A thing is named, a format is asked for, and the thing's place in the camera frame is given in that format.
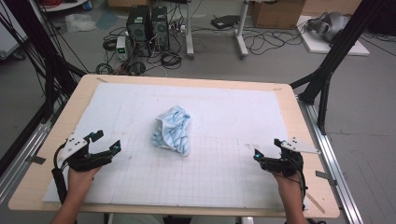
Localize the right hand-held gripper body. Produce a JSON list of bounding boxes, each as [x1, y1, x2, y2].
[[260, 136, 322, 178]]

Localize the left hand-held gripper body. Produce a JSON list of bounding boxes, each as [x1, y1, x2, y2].
[[57, 133, 113, 173]]

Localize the black tape strip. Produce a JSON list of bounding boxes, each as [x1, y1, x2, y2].
[[315, 170, 338, 188], [26, 154, 47, 165]]

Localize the brown cardboard box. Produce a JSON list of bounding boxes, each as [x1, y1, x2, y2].
[[250, 0, 307, 30]]

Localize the clear plastic bag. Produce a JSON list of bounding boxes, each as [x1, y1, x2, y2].
[[64, 12, 98, 34]]

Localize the large black computer tower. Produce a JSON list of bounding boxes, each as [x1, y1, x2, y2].
[[125, 5, 153, 58]]

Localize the black metal frame stand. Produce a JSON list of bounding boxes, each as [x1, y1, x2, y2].
[[289, 0, 388, 135], [0, 0, 89, 123]]

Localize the aluminium rail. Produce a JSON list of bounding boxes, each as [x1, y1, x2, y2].
[[297, 97, 364, 224], [0, 102, 64, 203]]

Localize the blue striped towel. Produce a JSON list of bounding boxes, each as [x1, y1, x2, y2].
[[151, 105, 191, 158]]

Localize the person's left hand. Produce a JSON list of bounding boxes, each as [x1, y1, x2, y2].
[[67, 166, 103, 191]]

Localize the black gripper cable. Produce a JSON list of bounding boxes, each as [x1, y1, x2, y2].
[[290, 161, 310, 213], [50, 141, 72, 205]]

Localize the white desk leg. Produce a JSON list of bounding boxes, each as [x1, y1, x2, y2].
[[185, 0, 195, 60], [234, 0, 250, 60]]

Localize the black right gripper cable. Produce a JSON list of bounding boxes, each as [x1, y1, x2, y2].
[[290, 161, 310, 213]]

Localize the white foam mat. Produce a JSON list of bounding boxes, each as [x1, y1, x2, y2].
[[41, 82, 309, 212]]

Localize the slim black computer tower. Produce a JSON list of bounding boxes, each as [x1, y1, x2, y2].
[[150, 6, 171, 52]]

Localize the black flat device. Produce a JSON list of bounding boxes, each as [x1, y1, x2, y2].
[[210, 14, 241, 30]]

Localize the grey headset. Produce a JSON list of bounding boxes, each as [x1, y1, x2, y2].
[[305, 11, 352, 43]]

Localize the person's right hand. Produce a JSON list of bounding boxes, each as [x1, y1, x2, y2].
[[272, 174, 302, 194]]

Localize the coiled black cable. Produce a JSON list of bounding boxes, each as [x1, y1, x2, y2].
[[160, 50, 183, 70]]

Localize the white power supply box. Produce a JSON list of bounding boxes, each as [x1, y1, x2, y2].
[[116, 35, 130, 62]]

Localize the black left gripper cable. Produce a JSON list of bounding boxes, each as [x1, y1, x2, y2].
[[50, 141, 72, 205]]

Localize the white floor board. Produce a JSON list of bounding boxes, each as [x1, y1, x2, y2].
[[295, 15, 371, 57]]

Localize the tangle of black cables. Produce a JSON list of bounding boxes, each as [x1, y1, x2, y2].
[[242, 26, 304, 57]]

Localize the pale tape strip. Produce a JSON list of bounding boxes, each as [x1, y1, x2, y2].
[[304, 189, 327, 216]]

